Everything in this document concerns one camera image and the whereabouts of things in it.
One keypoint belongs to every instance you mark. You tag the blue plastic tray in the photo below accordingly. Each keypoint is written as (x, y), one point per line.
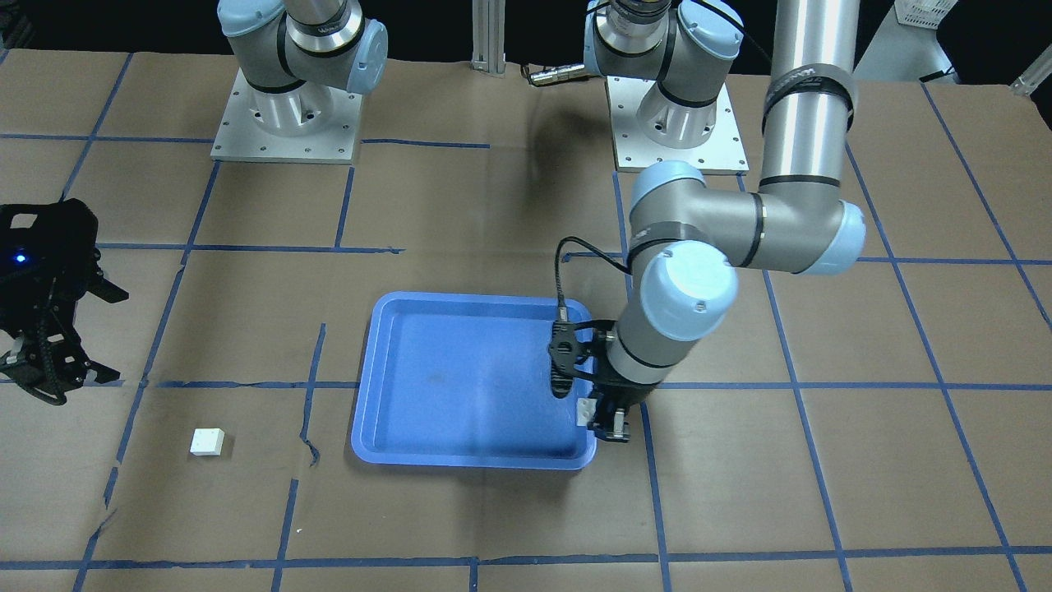
(463, 380)

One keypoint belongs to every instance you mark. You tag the white block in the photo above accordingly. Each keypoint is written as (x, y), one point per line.
(585, 412)
(207, 442)

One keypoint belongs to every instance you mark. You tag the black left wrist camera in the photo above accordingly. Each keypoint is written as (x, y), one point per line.
(572, 344)

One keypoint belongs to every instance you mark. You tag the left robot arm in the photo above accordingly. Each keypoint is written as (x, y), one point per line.
(689, 239)

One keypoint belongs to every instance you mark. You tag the aluminium profile post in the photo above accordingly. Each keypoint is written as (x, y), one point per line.
(488, 54)

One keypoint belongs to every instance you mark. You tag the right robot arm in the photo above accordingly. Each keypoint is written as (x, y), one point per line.
(305, 68)

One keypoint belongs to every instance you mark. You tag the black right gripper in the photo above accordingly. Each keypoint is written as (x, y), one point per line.
(43, 289)

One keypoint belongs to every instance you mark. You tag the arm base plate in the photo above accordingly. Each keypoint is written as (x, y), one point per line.
(312, 124)
(647, 128)

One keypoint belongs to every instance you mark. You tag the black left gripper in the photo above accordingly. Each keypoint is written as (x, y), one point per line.
(622, 396)

